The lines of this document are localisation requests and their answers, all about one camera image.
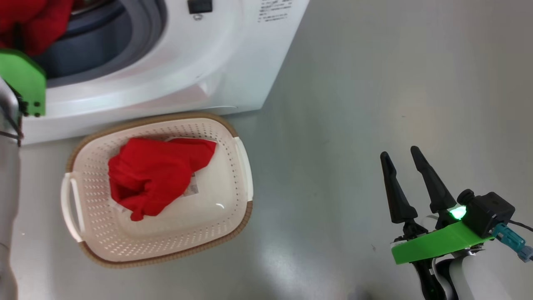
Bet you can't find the cream perforated laundry basket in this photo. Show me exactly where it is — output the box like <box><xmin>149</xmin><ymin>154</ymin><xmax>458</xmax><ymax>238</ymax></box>
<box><xmin>60</xmin><ymin>112</ymin><xmax>254</xmax><ymax>268</ymax></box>

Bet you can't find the thin black left cable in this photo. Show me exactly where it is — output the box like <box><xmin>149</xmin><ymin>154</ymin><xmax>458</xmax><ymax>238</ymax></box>
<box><xmin>0</xmin><ymin>94</ymin><xmax>24</xmax><ymax>147</ymax></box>

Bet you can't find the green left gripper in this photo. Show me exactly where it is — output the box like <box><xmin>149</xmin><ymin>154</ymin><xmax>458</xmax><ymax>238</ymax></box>
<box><xmin>0</xmin><ymin>49</ymin><xmax>47</xmax><ymax>118</ymax></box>

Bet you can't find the grey rubber door gasket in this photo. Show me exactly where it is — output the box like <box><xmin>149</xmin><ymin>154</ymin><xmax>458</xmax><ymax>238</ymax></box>
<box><xmin>33</xmin><ymin>0</ymin><xmax>167</xmax><ymax>88</ymax></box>

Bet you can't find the red and white garment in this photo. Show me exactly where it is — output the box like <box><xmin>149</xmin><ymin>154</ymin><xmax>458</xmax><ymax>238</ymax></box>
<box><xmin>0</xmin><ymin>0</ymin><xmax>75</xmax><ymax>57</ymax></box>

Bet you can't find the white washing machine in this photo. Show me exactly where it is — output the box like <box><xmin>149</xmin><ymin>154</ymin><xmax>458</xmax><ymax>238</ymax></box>
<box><xmin>0</xmin><ymin>0</ymin><xmax>311</xmax><ymax>145</ymax></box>

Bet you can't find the black door latch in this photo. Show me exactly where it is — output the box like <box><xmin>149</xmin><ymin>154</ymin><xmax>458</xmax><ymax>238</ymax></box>
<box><xmin>187</xmin><ymin>0</ymin><xmax>213</xmax><ymax>14</ymax></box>

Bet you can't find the teal camera cable connector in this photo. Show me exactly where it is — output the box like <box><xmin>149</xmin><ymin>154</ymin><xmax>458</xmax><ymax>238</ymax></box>
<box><xmin>491</xmin><ymin>223</ymin><xmax>533</xmax><ymax>263</ymax></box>

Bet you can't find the basket barcode sticker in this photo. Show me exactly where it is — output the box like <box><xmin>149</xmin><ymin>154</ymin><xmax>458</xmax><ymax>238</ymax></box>
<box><xmin>183</xmin><ymin>175</ymin><xmax>199</xmax><ymax>197</ymax></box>

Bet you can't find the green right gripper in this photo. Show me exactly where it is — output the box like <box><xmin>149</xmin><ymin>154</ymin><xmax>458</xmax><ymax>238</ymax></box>
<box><xmin>380</xmin><ymin>146</ymin><xmax>494</xmax><ymax>265</ymax></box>

